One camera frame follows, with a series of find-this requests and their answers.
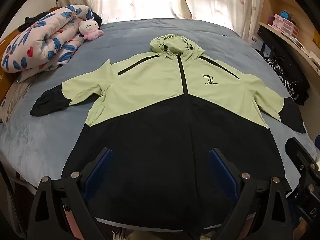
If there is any black knit garment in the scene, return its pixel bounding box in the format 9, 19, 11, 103
19, 9, 103, 30

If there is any white cat plush toy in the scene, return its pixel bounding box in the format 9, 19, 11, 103
79, 19, 104, 41

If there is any wooden shelf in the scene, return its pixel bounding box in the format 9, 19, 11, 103
257, 0, 320, 73

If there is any white leaf print curtain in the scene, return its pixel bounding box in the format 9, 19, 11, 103
54, 0, 265, 30

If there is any floral quilt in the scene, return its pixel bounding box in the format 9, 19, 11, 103
1, 4, 94, 83

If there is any stack of pink boxes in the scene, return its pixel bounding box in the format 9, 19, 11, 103
267, 14, 299, 37

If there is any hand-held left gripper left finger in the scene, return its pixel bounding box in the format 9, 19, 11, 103
27, 147, 114, 240

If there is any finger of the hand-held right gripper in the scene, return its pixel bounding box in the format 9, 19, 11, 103
285, 137, 320, 200

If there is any beige pillow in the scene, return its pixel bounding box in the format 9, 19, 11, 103
0, 79, 33, 123

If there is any white cardboard box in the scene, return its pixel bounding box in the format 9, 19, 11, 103
250, 34, 263, 50

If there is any green and black hooded jacket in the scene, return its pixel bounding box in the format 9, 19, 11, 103
30, 34, 307, 233

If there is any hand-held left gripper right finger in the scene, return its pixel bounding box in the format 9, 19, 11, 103
207, 148, 293, 240

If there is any blue-grey bed blanket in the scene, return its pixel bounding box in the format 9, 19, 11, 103
0, 17, 318, 205

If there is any black and white patterned cloth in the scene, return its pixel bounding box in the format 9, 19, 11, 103
265, 57, 300, 103

